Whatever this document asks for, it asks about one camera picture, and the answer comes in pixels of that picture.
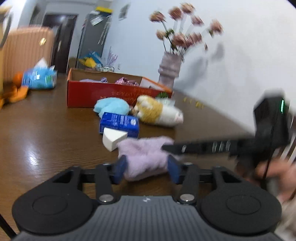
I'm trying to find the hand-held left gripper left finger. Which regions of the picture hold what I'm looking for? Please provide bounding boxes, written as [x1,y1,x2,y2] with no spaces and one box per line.
[50,155,127,205]

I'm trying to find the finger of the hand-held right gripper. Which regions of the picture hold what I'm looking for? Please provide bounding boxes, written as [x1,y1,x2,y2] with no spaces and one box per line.
[161,138,257,156]

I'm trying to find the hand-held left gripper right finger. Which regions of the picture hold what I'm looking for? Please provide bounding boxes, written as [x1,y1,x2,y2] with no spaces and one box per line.
[167,155,246,206]

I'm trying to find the lilac fluffy headband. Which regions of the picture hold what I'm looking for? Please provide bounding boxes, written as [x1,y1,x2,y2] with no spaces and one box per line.
[116,136,180,181]

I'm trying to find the white makeup sponge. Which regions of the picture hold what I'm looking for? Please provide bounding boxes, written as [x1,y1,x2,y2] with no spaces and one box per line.
[102,127,128,152]

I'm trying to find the blue tissue packet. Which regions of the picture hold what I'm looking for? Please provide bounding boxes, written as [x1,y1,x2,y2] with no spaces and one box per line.
[99,112,139,139]

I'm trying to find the white and yellow plush toy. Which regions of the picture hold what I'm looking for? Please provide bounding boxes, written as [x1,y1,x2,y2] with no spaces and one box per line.
[131,95,185,127]

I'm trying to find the light blue fluffy cloth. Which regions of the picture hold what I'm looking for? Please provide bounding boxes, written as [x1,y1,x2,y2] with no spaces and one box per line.
[93,97,130,117]

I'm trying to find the red cardboard box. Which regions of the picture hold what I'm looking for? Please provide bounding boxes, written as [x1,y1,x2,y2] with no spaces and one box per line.
[67,67,173,108]

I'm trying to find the purple drawstring pouch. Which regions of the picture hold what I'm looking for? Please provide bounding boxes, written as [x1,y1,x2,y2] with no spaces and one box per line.
[80,77,108,83]

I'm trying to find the person's right forearm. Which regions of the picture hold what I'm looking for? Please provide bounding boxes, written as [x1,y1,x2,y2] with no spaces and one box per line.
[275,197,296,241]

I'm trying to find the person's right hand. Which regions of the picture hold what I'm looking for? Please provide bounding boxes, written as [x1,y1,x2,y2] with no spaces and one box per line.
[245,157,296,202]

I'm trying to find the scattered yellow flower bits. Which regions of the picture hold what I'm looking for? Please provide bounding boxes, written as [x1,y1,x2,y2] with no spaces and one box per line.
[182,97,205,110]

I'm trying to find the pink ribbed vase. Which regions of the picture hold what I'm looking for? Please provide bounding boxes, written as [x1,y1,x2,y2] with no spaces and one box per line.
[158,52,184,90]

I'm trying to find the dried pink rose bouquet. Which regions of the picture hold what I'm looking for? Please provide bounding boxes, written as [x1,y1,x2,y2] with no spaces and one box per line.
[149,2,224,59]

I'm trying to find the dried lavender bunch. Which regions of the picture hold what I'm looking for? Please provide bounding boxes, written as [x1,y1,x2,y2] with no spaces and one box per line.
[105,46,119,68]

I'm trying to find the blue plastic toy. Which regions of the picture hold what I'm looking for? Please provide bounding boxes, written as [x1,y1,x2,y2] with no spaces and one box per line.
[84,51,102,64]

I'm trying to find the blue tissue pack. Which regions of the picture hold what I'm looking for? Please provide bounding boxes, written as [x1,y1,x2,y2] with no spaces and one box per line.
[22,58,58,90]

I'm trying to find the grey fridge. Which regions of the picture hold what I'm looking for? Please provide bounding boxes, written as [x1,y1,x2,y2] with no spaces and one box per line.
[76,12,112,69]

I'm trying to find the orange fruit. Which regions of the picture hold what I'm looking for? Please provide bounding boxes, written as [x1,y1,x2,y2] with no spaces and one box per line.
[12,72,25,87]

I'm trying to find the dark brown entrance door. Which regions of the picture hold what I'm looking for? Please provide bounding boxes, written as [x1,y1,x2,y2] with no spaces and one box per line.
[41,14,78,75]

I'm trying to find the pink suitcase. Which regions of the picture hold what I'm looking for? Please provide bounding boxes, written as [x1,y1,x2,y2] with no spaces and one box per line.
[3,26,55,82]

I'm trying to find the yellow box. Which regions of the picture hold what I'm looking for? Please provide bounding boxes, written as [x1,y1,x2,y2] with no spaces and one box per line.
[96,6,114,14]

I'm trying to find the orange fabric strap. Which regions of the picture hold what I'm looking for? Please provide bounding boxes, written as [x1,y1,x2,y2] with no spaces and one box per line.
[0,84,30,110]

